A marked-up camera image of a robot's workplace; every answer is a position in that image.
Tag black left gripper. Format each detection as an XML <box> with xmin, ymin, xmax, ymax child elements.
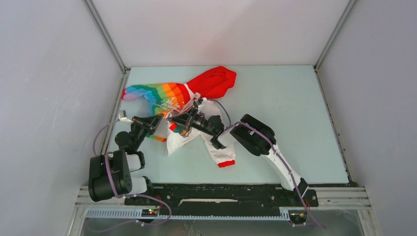
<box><xmin>130</xmin><ymin>113</ymin><xmax>163</xmax><ymax>150</ymax></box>

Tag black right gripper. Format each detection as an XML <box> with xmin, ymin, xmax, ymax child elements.
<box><xmin>168</xmin><ymin>107</ymin><xmax>215</xmax><ymax>136</ymax></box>

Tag rainbow white red hooded jacket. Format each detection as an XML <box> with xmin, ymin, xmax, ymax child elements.
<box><xmin>121</xmin><ymin>66</ymin><xmax>237</xmax><ymax>168</ymax></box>

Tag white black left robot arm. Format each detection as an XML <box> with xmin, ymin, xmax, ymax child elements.
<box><xmin>88</xmin><ymin>112</ymin><xmax>163</xmax><ymax>202</ymax></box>

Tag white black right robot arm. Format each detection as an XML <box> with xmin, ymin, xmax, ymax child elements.
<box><xmin>168</xmin><ymin>108</ymin><xmax>309</xmax><ymax>206</ymax></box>

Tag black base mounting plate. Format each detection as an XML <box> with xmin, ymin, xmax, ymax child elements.
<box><xmin>124</xmin><ymin>183</ymin><xmax>319</xmax><ymax>207</ymax></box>

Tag white toothed cable strip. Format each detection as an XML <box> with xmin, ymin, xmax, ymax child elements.
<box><xmin>85</xmin><ymin>208</ymin><xmax>290</xmax><ymax>221</ymax></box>

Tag aluminium frame rail left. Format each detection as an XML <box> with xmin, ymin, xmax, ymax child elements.
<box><xmin>83</xmin><ymin>0</ymin><xmax>130</xmax><ymax>154</ymax></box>

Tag aluminium frame rail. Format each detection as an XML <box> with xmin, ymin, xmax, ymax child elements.
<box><xmin>313</xmin><ymin>0</ymin><xmax>359</xmax><ymax>182</ymax></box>
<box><xmin>83</xmin><ymin>0</ymin><xmax>130</xmax><ymax>154</ymax></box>

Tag aluminium front frame rails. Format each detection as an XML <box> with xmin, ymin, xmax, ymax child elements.
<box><xmin>67</xmin><ymin>185</ymin><xmax>380</xmax><ymax>236</ymax></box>

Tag aluminium frame rail right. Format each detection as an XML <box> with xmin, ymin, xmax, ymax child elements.
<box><xmin>313</xmin><ymin>0</ymin><xmax>359</xmax><ymax>182</ymax></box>

